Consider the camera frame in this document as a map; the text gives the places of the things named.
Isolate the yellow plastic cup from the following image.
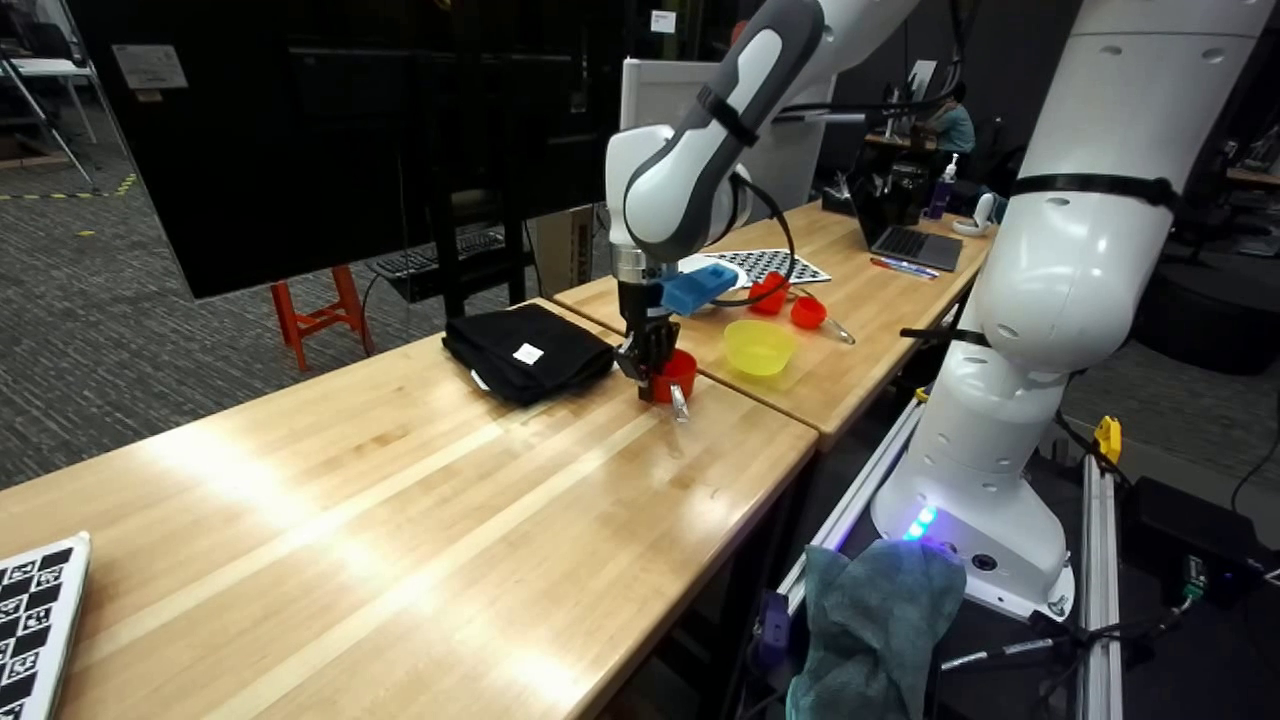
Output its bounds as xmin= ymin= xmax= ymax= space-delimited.
xmin=719 ymin=318 xmax=804 ymax=385

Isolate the orange metal stand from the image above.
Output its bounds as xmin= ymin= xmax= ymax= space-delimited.
xmin=269 ymin=260 xmax=380 ymax=381

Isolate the white bowl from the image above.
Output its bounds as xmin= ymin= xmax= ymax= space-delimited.
xmin=673 ymin=251 xmax=752 ymax=299

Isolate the aluminium rail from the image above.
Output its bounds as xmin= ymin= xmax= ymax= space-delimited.
xmin=775 ymin=396 xmax=932 ymax=621
xmin=1077 ymin=449 xmax=1128 ymax=720

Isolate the grey laptop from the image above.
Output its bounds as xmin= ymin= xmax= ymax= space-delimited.
xmin=859 ymin=169 xmax=967 ymax=281

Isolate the black fabric pouch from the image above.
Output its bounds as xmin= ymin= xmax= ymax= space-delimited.
xmin=439 ymin=299 xmax=618 ymax=411

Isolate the large red measuring scooper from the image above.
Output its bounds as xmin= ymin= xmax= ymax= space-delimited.
xmin=644 ymin=350 xmax=703 ymax=421

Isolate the white marker tag board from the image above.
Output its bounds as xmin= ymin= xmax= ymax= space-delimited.
xmin=0 ymin=527 xmax=94 ymax=720

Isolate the red measuring cup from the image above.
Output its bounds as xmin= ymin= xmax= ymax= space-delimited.
xmin=743 ymin=270 xmax=796 ymax=319
xmin=789 ymin=293 xmax=859 ymax=350

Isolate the black white checkerboard sheet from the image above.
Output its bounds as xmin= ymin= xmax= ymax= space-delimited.
xmin=703 ymin=244 xmax=834 ymax=293

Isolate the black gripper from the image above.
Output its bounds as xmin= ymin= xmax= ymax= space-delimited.
xmin=610 ymin=248 xmax=685 ymax=387

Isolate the large black monitor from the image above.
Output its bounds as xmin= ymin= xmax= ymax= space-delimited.
xmin=69 ymin=0 xmax=632 ymax=304

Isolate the teal cloth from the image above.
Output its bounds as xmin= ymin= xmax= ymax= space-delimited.
xmin=778 ymin=538 xmax=972 ymax=720

